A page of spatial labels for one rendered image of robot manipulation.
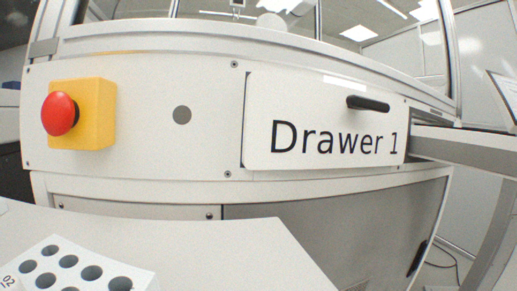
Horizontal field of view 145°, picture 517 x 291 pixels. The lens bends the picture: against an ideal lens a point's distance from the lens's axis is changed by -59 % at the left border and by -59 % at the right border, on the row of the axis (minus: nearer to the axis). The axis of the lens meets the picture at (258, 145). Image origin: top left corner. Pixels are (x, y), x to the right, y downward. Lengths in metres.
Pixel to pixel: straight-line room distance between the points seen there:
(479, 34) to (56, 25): 2.21
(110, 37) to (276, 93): 0.21
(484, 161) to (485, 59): 1.65
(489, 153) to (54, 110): 0.52
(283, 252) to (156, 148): 0.17
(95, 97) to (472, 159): 0.49
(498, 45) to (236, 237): 2.01
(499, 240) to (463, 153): 0.82
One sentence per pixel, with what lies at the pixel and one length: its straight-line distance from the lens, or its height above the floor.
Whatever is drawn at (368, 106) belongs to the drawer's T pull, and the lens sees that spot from 0.25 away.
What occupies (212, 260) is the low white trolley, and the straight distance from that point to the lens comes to 0.17.
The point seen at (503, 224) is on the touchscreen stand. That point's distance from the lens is 1.14.
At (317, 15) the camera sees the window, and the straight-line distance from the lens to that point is 0.33.
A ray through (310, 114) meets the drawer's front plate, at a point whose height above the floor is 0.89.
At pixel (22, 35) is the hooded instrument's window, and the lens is 0.82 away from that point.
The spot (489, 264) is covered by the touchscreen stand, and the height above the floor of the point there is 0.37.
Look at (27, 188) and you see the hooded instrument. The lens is 0.85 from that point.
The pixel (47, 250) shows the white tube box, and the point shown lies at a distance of 0.16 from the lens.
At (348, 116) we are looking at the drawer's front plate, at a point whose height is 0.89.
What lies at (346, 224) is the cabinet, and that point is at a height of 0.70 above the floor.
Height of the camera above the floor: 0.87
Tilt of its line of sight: 7 degrees down
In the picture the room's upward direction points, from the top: 4 degrees clockwise
